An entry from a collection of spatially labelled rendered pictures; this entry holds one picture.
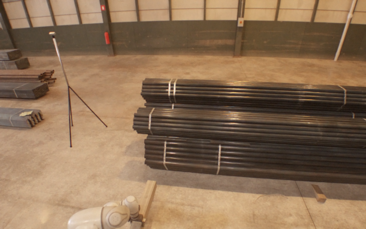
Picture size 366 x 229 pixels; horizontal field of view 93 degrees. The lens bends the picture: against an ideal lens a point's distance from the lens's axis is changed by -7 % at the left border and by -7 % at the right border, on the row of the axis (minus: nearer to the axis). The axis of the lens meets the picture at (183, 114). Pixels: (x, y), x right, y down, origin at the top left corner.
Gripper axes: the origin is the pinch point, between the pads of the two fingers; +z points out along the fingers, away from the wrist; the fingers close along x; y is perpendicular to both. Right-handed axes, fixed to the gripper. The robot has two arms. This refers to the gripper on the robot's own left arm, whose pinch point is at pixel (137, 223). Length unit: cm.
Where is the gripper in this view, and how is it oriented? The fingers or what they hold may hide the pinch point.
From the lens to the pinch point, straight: 202.5
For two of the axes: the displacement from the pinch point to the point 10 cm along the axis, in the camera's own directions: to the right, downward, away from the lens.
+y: -1.4, 4.9, -8.6
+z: 0.2, 8.7, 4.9
